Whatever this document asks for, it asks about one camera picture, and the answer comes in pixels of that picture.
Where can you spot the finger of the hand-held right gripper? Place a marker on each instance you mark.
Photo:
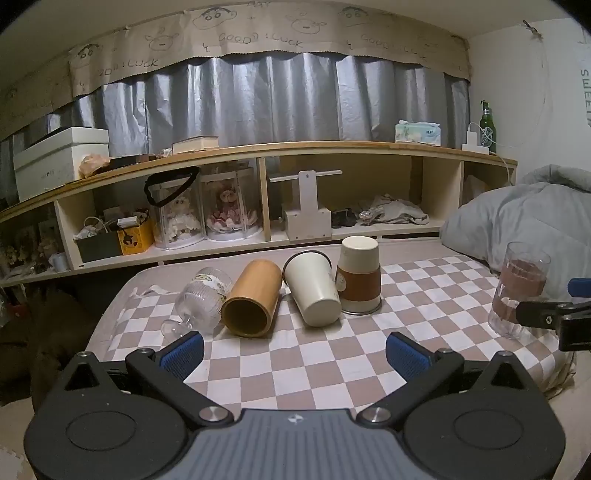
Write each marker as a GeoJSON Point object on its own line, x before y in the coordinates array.
{"type": "Point", "coordinates": [572, 318]}
{"type": "Point", "coordinates": [581, 287]}

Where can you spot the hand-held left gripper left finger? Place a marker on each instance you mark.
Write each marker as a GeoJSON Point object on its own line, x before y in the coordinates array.
{"type": "Point", "coordinates": [183, 356]}

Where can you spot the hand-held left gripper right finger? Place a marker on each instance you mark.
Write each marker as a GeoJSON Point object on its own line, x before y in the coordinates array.
{"type": "Point", "coordinates": [406, 356]}

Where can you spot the clear glass tumbler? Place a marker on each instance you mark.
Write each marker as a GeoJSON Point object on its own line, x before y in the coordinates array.
{"type": "Point", "coordinates": [519, 286]}

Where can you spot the cream cup with brown sleeve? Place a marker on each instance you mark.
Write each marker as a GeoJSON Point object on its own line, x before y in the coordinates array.
{"type": "Point", "coordinates": [359, 277]}

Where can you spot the bamboo cup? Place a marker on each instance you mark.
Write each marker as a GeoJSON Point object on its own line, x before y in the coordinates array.
{"type": "Point", "coordinates": [256, 295]}

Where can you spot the white cup with black rim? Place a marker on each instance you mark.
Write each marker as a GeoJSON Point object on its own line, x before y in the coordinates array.
{"type": "Point", "coordinates": [310, 288]}

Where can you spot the clear plastic bottle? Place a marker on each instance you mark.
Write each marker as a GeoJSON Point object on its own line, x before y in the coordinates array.
{"type": "Point", "coordinates": [203, 297]}

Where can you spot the grey duvet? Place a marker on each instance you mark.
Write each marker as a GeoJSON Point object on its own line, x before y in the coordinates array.
{"type": "Point", "coordinates": [508, 217]}

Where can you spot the brown white checkered cloth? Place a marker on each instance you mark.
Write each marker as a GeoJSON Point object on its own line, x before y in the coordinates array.
{"type": "Point", "coordinates": [295, 369]}

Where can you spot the yellow box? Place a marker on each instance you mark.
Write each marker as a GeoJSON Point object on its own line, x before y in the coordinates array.
{"type": "Point", "coordinates": [136, 237]}

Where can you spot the dark green box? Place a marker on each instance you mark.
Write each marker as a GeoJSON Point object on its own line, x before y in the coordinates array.
{"type": "Point", "coordinates": [98, 247]}

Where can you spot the grey crumpled cloth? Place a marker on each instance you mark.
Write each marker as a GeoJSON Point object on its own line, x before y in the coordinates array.
{"type": "Point", "coordinates": [399, 210]}

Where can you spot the small dark item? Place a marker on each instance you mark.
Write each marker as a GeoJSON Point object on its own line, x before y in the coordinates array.
{"type": "Point", "coordinates": [344, 218]}

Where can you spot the white wooden stand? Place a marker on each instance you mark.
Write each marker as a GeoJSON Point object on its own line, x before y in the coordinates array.
{"type": "Point", "coordinates": [307, 212]}

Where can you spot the long wooden shelf unit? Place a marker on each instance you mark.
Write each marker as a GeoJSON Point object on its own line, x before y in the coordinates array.
{"type": "Point", "coordinates": [369, 180]}

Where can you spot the white charger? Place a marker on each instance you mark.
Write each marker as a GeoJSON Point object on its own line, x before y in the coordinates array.
{"type": "Point", "coordinates": [475, 138]}

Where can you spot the green glass bottle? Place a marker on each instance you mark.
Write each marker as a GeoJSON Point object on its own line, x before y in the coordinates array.
{"type": "Point", "coordinates": [487, 124]}

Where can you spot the orange plastic bag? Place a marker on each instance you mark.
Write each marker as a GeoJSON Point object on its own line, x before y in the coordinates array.
{"type": "Point", "coordinates": [94, 165]}

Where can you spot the book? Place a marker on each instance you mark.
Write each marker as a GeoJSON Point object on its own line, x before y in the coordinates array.
{"type": "Point", "coordinates": [195, 144]}

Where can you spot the tissue box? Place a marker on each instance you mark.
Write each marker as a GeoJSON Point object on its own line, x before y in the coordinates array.
{"type": "Point", "coordinates": [418, 133]}

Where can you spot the white storage box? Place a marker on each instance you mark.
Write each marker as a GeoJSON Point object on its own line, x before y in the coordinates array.
{"type": "Point", "coordinates": [55, 161]}

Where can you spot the grey curtain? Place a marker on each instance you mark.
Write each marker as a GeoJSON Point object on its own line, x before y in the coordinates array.
{"type": "Point", "coordinates": [277, 101]}

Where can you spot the beige printed valance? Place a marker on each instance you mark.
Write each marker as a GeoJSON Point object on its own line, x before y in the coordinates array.
{"type": "Point", "coordinates": [277, 34]}

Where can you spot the wall poster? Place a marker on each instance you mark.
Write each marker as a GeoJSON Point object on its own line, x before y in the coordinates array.
{"type": "Point", "coordinates": [585, 87]}

